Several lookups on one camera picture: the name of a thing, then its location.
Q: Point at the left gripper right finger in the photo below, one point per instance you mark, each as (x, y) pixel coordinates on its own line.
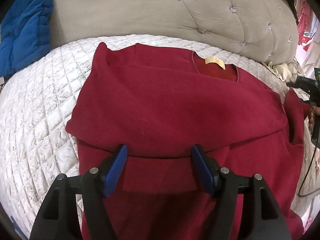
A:
(261, 215)

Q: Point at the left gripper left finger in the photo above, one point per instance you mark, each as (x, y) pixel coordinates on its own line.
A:
(57, 217)

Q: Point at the dark red sweater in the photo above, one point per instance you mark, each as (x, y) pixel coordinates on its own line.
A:
(159, 102)

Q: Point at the pink red hanging clothes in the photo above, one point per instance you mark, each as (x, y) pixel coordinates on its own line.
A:
(308, 24)

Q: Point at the right hand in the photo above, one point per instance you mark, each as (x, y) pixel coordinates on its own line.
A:
(314, 111)

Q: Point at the cream floral bedsheet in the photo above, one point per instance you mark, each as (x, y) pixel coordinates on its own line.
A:
(278, 75)

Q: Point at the beige tufted headboard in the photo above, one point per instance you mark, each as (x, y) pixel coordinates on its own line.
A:
(261, 30)

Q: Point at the blue quilted garment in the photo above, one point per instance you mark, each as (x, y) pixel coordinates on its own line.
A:
(25, 34)

